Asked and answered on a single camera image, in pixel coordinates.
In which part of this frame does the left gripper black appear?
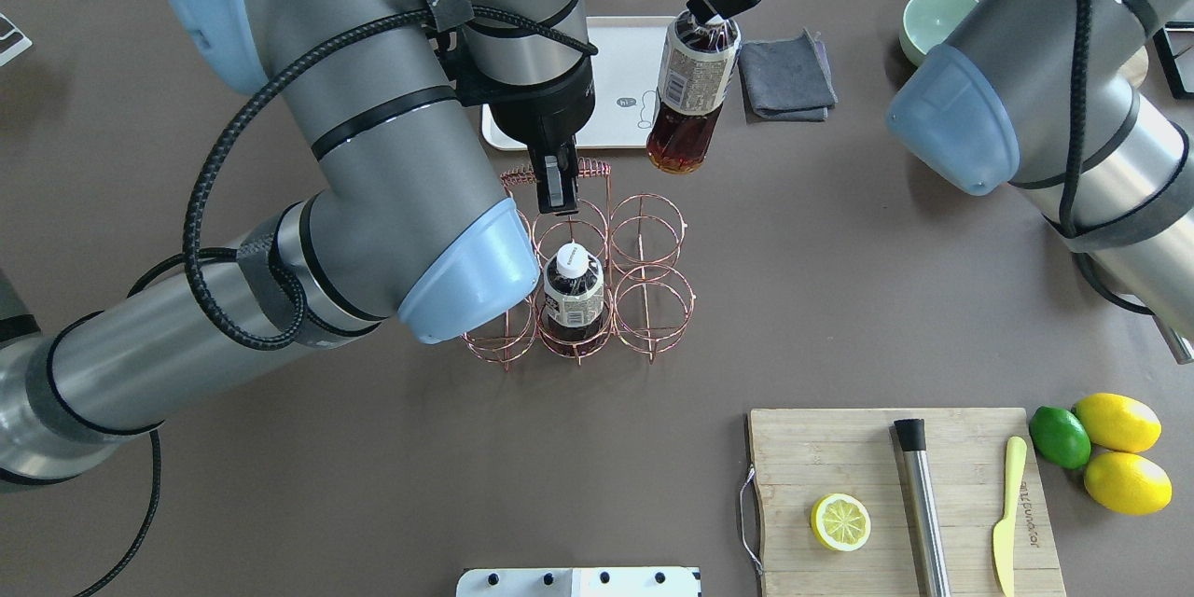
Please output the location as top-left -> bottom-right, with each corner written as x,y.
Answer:
457,56 -> 596,215

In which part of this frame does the tea bottle white cap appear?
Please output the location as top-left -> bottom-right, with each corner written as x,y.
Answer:
646,11 -> 741,174

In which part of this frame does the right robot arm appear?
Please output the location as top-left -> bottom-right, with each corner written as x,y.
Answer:
886,0 -> 1193,338

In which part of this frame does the folded grey cloth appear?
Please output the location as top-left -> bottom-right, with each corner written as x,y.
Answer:
739,29 -> 839,122

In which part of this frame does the cream rabbit tray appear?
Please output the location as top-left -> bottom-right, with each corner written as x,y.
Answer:
464,16 -> 673,149

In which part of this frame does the green bowl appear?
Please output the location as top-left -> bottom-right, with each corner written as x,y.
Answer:
899,0 -> 979,67

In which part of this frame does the bamboo cutting board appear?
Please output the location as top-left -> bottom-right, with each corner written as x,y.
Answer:
749,410 -> 1028,596

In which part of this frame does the lemon half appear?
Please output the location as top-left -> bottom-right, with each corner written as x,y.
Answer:
810,493 -> 870,553

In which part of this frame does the steel muddler black tip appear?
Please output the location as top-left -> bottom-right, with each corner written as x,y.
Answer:
893,418 -> 952,596

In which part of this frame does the green lime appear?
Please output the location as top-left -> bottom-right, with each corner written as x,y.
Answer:
1029,406 -> 1093,470

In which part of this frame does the steel ice scoop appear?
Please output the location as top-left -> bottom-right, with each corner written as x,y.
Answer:
1152,315 -> 1193,365

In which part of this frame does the yellow plastic knife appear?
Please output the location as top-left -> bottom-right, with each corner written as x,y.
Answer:
991,436 -> 1027,596

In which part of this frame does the upper yellow lemon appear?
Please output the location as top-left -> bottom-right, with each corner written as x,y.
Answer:
1072,392 -> 1161,453

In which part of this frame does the yellow lemon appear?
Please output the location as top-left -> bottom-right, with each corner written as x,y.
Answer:
1072,392 -> 1161,453
1083,451 -> 1173,516

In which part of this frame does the lower yellow lemon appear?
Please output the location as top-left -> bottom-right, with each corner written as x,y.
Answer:
1083,451 -> 1173,516

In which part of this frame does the rose gold wire bottle basket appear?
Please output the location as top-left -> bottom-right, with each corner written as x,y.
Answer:
462,159 -> 696,370

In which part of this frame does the black wire glass rack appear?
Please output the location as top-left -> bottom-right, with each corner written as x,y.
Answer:
1152,21 -> 1193,100

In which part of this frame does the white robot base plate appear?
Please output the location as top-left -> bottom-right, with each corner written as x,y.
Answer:
455,564 -> 702,596

